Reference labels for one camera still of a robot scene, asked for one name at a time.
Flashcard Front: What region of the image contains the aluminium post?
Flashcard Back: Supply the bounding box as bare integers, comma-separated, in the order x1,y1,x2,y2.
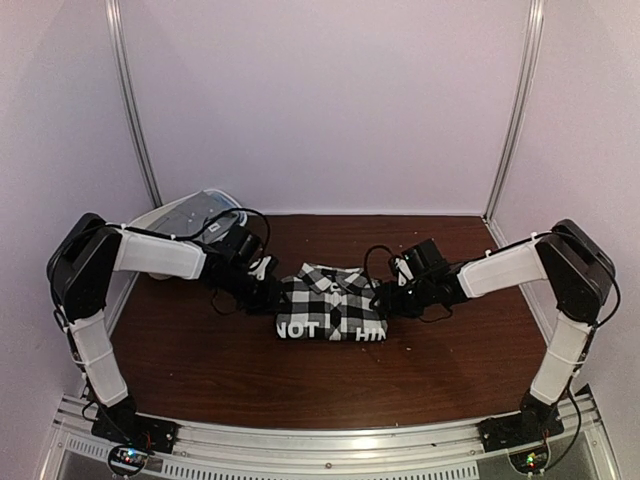
483,0,546,224
104,0,163,207

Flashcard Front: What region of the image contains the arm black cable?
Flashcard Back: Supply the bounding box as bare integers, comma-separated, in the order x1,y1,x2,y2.
44,207,274,321
362,243,621,446

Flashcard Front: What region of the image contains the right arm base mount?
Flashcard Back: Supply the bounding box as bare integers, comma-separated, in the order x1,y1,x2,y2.
478,412,564,453

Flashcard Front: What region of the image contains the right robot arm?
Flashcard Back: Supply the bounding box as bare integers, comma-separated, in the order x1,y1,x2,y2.
372,219,619,442

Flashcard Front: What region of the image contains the left aluminium post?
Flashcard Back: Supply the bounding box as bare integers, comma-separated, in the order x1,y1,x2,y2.
104,0,163,207

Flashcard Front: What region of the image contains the right aluminium post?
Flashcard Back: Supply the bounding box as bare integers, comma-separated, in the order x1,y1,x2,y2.
483,0,546,224

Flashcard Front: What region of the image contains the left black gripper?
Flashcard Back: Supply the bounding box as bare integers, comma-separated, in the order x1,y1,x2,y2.
215,263,293,315

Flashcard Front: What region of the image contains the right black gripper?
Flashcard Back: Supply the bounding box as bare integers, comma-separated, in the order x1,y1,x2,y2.
369,277,435,319

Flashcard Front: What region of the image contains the aluminium front rail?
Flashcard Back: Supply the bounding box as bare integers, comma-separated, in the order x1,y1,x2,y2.
35,393,622,479

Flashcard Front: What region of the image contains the white plastic bin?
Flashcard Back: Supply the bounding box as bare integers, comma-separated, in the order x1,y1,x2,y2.
114,189,258,285

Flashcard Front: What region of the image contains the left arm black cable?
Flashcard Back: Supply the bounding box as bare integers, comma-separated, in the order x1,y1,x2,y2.
44,207,274,321

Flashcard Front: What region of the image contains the grey folded shirt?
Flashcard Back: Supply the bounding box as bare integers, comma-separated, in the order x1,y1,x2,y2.
153,191,244,243

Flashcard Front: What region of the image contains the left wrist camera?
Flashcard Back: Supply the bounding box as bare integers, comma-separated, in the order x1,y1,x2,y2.
248,255,279,281

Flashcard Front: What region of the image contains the black white plaid shirt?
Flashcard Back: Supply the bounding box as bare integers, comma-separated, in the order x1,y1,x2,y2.
275,263,388,342

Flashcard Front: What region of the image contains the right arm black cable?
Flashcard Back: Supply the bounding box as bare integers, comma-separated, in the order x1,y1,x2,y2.
362,243,621,446

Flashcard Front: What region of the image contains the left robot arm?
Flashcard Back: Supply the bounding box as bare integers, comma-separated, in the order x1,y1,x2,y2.
46,213,284,444

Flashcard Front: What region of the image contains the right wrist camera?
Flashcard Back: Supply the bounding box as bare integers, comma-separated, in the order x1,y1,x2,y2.
390,255,414,287

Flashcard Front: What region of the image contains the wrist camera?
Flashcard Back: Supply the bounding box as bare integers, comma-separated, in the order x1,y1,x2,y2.
390,255,414,287
248,255,279,281

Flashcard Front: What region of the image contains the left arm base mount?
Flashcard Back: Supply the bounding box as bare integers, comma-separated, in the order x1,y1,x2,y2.
91,414,178,454

